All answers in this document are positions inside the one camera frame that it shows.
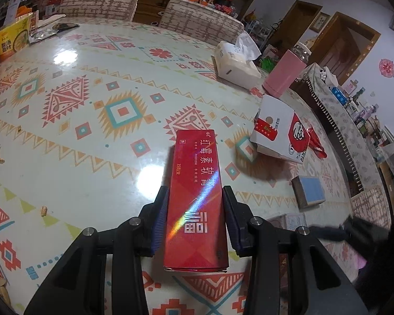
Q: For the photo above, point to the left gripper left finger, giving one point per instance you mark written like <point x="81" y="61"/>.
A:
<point x="75" y="285"/>

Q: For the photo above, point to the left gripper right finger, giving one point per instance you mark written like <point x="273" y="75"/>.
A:
<point x="316" y="283"/>

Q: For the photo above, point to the long red carton box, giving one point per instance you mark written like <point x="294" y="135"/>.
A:
<point x="195" y="226"/>

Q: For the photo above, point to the grey box under red box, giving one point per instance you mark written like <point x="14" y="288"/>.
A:
<point x="289" y="221"/>

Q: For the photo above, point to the small blue grey box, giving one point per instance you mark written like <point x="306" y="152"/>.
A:
<point x="308" y="191"/>

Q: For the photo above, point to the sideboard with patterned cloth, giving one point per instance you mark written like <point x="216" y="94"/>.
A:
<point x="364" y="177"/>

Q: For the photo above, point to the red crumpled wrapper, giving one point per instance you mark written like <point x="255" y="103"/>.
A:
<point x="315" y="144"/>

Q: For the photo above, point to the white red paper bag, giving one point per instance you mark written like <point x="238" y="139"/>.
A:
<point x="278" y="131"/>

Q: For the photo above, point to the pink thermos bottle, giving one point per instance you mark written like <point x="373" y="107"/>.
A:
<point x="288" y="68"/>

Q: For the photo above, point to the white tissue box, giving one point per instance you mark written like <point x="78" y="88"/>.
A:
<point x="235" y="62"/>

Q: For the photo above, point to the yellow snack box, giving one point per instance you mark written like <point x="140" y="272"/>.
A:
<point x="14" y="37"/>

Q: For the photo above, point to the left patterned chair back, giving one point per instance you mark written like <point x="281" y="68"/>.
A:
<point x="101" y="9"/>

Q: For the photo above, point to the patterned chair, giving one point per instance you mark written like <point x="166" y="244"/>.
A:
<point x="101" y="9"/>
<point x="200" y="22"/>

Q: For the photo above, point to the right patterned chair back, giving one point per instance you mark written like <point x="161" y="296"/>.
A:
<point x="200" y="22"/>

